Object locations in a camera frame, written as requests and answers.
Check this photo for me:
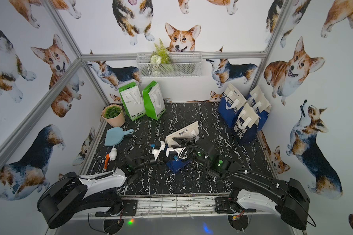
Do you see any blue white bag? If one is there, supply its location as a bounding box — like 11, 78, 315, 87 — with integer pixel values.
166, 121, 199, 174
218, 83, 247, 128
232, 85, 271, 144

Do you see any white wire wall basket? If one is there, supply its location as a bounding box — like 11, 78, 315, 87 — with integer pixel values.
136, 52, 203, 78

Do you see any artificial fern with flower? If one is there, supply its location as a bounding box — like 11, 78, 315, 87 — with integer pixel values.
150, 39, 171, 76

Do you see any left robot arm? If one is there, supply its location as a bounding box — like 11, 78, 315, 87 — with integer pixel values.
37, 142, 167, 229

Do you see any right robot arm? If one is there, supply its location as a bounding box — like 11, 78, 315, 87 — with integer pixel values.
174, 138, 316, 231

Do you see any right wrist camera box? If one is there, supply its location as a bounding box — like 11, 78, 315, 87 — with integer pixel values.
166, 147, 187, 161

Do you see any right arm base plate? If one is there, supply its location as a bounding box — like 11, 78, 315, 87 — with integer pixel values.
214, 197, 256, 214

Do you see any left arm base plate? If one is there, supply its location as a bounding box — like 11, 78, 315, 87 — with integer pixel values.
95, 200, 138, 217

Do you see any green white takeout bag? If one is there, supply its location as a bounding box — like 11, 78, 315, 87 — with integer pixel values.
119, 82, 146, 121

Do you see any small white orange bottle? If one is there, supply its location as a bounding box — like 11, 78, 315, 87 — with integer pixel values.
104, 147, 117, 170

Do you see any aluminium frame rail front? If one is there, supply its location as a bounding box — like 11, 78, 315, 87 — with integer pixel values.
51, 196, 298, 221

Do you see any light blue dustpan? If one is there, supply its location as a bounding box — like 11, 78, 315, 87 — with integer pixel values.
105, 127, 134, 147

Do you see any terracotta pot with plant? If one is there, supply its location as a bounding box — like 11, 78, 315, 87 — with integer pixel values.
102, 104, 125, 127

